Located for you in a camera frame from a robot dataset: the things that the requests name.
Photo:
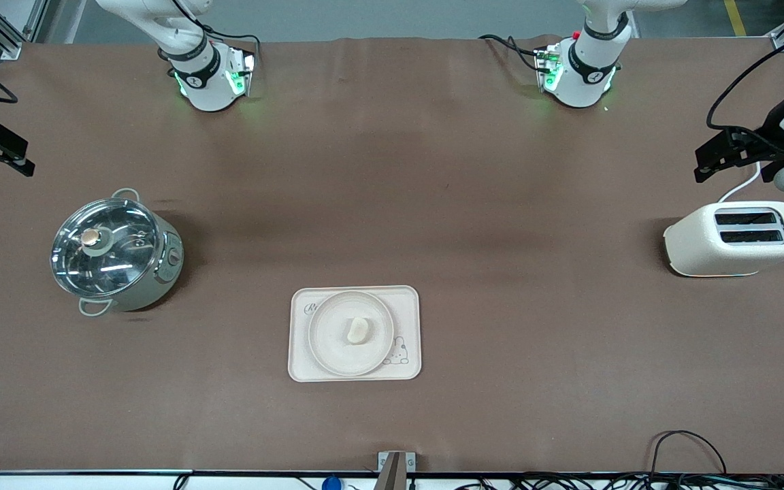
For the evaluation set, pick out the glass pot lid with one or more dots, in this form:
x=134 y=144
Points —
x=113 y=265

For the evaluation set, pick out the grey metal bracket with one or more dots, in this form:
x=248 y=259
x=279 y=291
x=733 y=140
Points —
x=395 y=466

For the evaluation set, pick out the cream two-slot toaster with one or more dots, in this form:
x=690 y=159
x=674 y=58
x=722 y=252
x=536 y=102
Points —
x=705 y=245

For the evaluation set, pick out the brown table cloth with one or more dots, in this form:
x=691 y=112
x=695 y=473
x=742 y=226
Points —
x=433 y=170

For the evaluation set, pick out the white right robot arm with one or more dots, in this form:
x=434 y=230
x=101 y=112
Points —
x=205 y=85

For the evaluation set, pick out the beige rabbit print tray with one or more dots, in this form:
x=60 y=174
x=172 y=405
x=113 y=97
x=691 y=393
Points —
x=405 y=306

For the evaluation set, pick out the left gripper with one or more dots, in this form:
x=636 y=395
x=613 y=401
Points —
x=770 y=127

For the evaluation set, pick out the round beige plate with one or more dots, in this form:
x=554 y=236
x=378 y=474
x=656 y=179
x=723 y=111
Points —
x=337 y=347

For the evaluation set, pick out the steel pot with glass lid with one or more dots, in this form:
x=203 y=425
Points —
x=167 y=272

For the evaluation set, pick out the small white bun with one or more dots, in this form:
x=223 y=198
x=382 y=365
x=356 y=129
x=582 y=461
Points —
x=358 y=330

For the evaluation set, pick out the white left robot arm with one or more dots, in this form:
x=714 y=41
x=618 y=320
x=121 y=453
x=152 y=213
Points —
x=586 y=68

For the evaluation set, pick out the small blue round object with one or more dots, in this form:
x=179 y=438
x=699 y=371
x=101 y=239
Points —
x=331 y=484

